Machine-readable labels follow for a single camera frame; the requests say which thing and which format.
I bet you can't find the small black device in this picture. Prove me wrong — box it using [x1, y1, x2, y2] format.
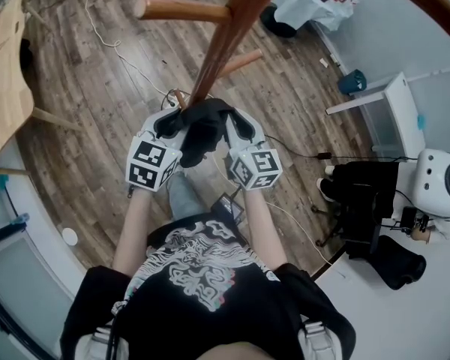
[400, 205, 418, 233]

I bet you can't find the black floor cable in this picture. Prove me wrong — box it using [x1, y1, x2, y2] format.
[264, 133, 419, 163]

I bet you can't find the black bin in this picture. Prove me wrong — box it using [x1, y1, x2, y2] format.
[259, 2, 298, 39]

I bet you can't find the white round camera device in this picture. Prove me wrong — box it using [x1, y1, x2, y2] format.
[415, 147, 450, 218]

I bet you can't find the person's right forearm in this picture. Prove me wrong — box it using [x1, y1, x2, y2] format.
[242, 187, 290, 274]

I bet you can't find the white cloth covered table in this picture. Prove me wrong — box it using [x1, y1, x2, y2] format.
[273, 0, 358, 32]

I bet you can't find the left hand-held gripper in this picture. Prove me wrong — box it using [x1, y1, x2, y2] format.
[125, 106, 185, 194]

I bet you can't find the black clothing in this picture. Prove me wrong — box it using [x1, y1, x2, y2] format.
[155, 97, 236, 169]

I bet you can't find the wooden coat rack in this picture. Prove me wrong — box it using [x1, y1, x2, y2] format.
[133, 0, 450, 113]

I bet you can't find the white side table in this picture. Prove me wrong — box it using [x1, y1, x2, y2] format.
[325, 70, 428, 161]

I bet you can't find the white backpack strap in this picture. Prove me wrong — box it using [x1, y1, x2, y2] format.
[73, 322, 116, 360]
[297, 314, 339, 360]

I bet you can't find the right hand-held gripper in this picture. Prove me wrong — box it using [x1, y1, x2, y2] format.
[223, 106, 284, 194]

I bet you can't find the white round disc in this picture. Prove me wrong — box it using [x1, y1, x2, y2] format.
[61, 227, 80, 245]

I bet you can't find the light wooden table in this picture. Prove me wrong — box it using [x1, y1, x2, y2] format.
[0, 0, 84, 176]

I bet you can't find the person's grey trouser leg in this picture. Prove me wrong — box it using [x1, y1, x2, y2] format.
[166, 170, 208, 223]

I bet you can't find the teal waste bin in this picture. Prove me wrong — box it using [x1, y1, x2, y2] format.
[337, 68, 368, 98]

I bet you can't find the person's black printed t-shirt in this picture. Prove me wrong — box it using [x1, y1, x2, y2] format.
[58, 218, 357, 360]

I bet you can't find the person's left forearm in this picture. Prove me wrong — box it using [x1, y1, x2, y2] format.
[111, 185, 155, 277]

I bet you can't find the black box on floor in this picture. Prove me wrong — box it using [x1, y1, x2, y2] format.
[211, 194, 245, 225]

